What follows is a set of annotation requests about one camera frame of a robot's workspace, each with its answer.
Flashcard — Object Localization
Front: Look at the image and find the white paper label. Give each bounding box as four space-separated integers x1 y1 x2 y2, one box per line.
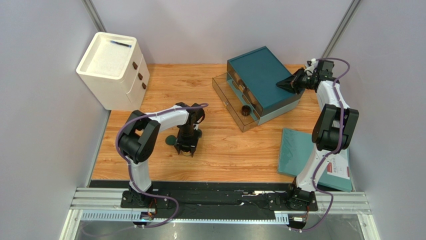
326 155 350 180

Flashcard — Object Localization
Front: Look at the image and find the dark brown small jar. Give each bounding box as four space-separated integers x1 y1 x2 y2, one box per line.
241 105 252 117

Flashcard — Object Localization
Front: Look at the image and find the aluminium mounting rail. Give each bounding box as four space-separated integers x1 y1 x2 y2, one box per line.
70 188 372 224

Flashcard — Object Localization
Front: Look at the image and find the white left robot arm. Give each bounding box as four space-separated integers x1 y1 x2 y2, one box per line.
115 102 207 208

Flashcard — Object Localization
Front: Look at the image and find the teal drawer organizer box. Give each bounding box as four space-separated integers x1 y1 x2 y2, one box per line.
226 46 302 125

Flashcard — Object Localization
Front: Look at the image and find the dark green round disc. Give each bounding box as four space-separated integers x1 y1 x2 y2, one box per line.
165 135 177 146

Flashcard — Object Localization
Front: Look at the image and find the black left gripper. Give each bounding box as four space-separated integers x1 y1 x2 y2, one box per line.
174 125 201 155

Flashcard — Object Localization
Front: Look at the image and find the black pen on cabinet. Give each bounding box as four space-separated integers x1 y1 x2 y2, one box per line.
110 40 132 48

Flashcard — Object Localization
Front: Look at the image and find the transparent drawer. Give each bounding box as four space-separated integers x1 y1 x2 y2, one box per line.
212 73 260 133

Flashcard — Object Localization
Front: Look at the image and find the white three-drawer cabinet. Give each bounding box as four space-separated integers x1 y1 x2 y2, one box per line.
76 32 150 111

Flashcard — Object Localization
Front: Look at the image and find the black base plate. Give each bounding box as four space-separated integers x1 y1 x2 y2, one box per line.
120 189 319 212

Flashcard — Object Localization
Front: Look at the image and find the black-lid powder jar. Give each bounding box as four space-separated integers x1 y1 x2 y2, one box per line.
181 150 193 157

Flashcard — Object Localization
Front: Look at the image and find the teal flat box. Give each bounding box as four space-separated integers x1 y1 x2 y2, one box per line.
277 128 353 192

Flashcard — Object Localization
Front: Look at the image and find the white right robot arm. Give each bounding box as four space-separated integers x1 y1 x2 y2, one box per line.
276 57 360 210

